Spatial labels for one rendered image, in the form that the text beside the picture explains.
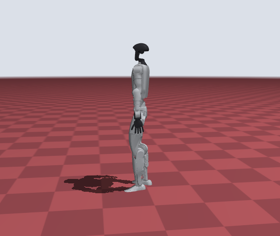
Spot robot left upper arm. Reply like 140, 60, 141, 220
132, 66, 143, 95

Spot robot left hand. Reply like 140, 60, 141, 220
131, 113, 144, 134

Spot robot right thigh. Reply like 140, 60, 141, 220
139, 128, 148, 153

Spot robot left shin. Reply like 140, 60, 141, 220
132, 150, 144, 187

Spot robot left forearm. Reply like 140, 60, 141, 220
133, 89, 141, 118

